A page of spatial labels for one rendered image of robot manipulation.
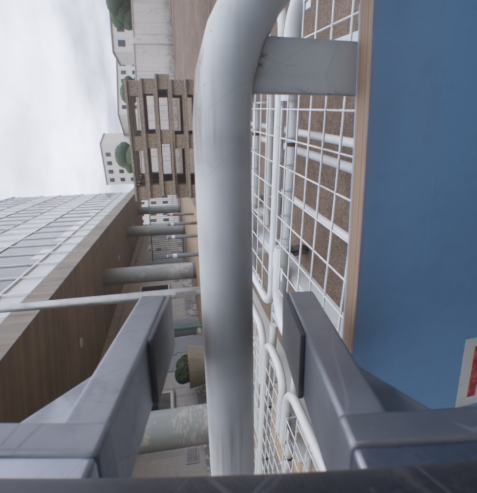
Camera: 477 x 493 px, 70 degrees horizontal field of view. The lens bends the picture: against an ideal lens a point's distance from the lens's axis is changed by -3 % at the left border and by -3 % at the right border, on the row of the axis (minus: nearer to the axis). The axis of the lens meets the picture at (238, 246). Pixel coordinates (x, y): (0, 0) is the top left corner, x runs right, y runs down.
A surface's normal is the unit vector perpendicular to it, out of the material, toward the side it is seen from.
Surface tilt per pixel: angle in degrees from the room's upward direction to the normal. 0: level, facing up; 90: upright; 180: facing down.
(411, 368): 90
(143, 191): 90
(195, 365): 101
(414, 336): 90
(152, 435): 90
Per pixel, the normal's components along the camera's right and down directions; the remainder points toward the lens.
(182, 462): -0.02, -0.97
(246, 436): 0.64, 0.18
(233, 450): 0.11, 0.25
